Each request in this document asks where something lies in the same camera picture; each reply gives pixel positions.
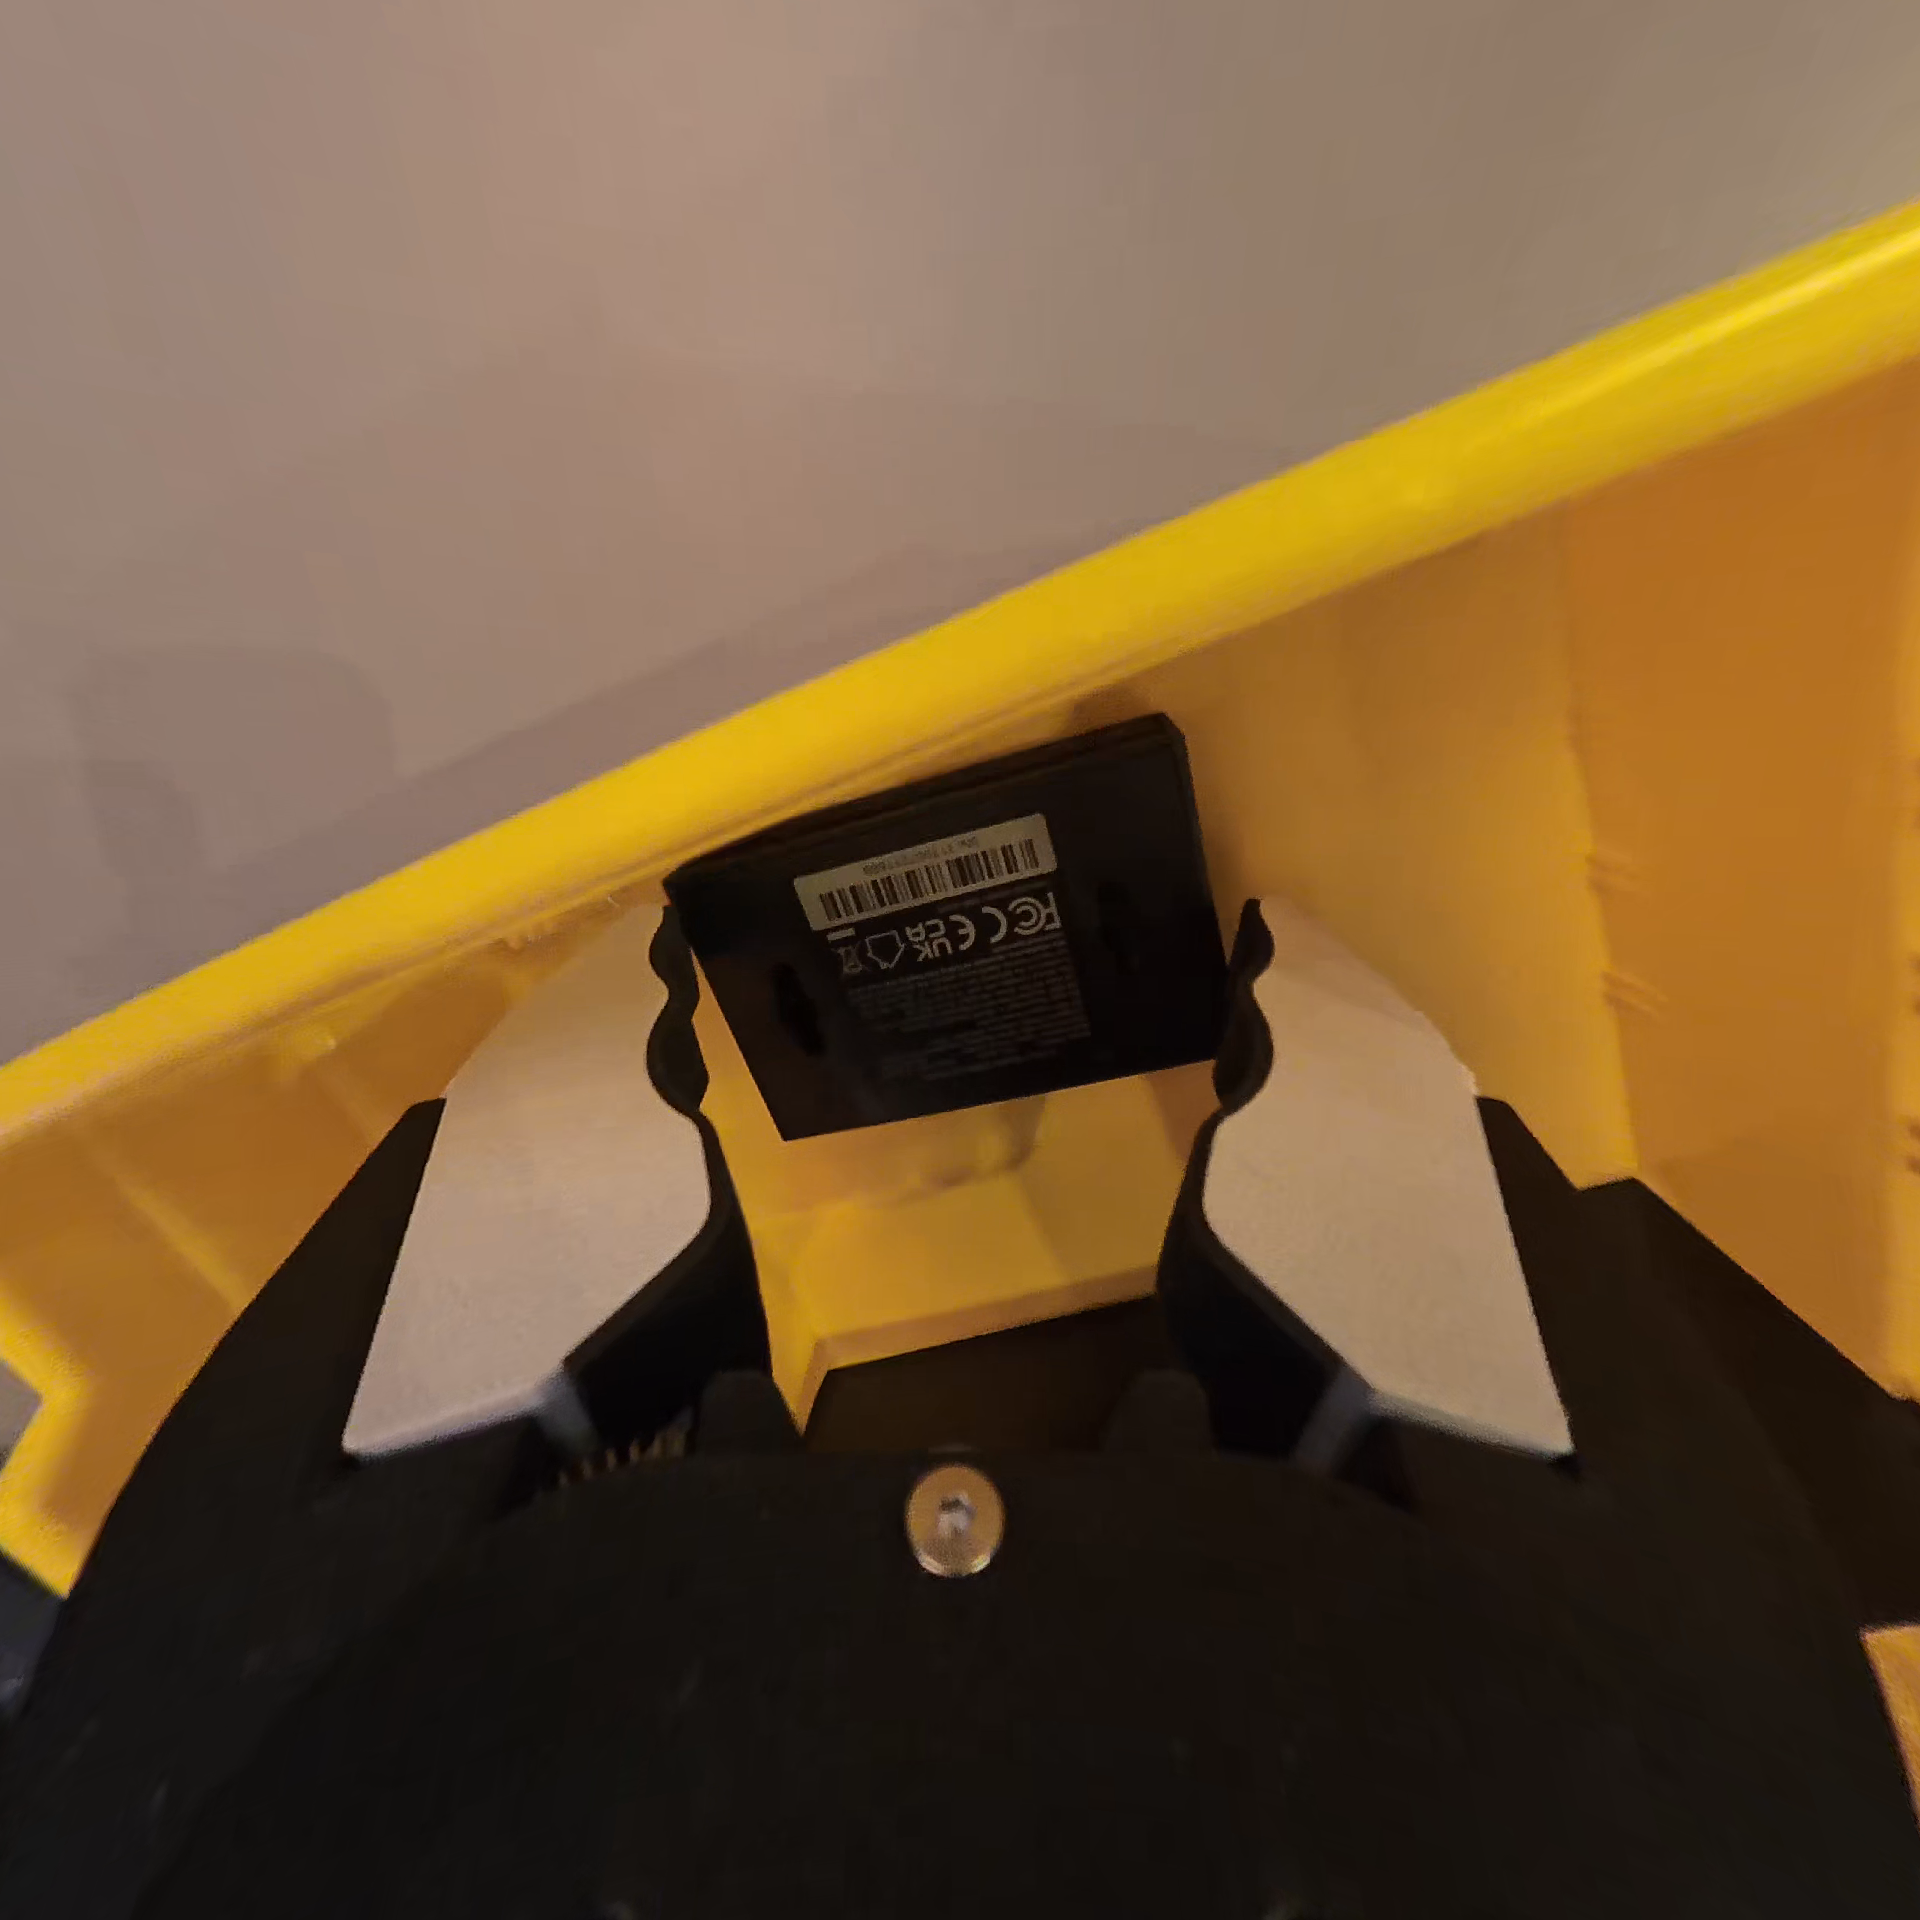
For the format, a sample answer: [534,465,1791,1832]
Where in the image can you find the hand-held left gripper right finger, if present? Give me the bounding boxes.
[1159,895,1577,1466]

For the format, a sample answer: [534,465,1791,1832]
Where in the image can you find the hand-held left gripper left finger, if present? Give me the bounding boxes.
[345,901,778,1453]

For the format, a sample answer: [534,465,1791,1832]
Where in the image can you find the black network switch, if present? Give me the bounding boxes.
[664,718,1226,1143]

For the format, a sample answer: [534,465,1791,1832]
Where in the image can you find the yellow plastic bin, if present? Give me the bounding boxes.
[0,200,1920,1800]

